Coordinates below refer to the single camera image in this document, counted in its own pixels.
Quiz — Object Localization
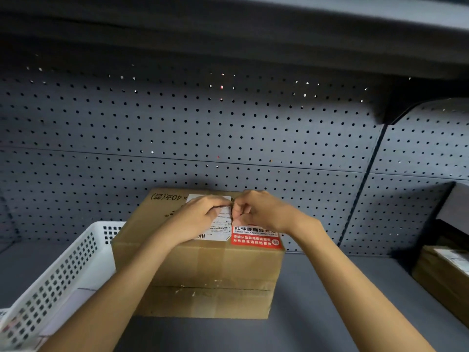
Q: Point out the grey metal shelf board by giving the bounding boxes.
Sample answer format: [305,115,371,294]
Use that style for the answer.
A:
[0,0,469,83]

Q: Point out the large brown cardboard box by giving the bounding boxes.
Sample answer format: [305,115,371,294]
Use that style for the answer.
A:
[111,187,286,291]

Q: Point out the black shelf bracket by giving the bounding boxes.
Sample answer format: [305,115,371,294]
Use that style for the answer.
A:
[373,80,442,126]

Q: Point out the wide grey pegboard panel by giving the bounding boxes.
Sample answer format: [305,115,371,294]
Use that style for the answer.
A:
[0,60,386,254]

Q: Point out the person's left forearm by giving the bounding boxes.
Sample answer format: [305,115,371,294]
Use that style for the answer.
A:
[38,220,191,352]

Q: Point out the brown cardboard box with label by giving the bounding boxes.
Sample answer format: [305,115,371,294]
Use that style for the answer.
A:
[412,245,469,329]

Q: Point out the grey shelf end panel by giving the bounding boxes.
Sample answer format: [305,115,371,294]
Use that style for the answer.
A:
[435,182,469,236]

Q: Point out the person's left hand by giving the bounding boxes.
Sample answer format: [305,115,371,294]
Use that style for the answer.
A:
[166,196,234,243]

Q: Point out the person's right hand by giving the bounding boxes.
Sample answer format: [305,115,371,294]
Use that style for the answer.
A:
[232,190,304,236]

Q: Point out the flat brown cardboard box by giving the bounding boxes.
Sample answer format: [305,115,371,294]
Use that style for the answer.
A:
[134,278,276,320]

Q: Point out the narrow grey pegboard panel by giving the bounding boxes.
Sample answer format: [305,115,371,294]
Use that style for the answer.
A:
[340,99,469,258]

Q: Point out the white shipping label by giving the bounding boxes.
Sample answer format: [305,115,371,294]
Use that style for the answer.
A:
[185,194,235,242]

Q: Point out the red warning sticker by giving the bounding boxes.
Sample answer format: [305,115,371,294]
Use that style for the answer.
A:
[230,223,285,251]

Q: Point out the white paper sheet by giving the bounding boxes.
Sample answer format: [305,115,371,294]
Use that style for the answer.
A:
[36,285,100,349]

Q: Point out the white perforated plastic basket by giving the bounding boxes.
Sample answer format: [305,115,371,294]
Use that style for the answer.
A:
[0,221,127,352]

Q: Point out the person's right forearm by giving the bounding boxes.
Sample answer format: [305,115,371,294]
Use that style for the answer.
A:
[289,213,437,352]

